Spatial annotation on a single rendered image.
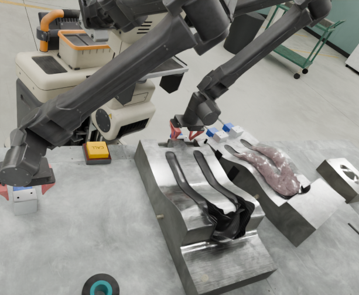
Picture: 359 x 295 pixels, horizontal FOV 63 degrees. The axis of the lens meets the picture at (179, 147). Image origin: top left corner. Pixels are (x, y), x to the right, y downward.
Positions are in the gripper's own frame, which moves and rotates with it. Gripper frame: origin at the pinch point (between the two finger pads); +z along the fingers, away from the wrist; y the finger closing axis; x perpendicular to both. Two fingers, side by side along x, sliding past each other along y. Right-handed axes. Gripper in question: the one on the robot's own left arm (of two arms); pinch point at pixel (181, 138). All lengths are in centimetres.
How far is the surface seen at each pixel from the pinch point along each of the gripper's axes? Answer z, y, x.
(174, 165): -3.4, -11.6, -16.2
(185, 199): -6.6, -16.2, -31.8
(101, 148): 1.0, -31.4, -2.3
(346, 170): -1, 75, -27
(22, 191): 0, -55, -18
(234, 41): 63, 258, 289
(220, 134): -3.7, 15.7, -2.2
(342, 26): 24, 696, 428
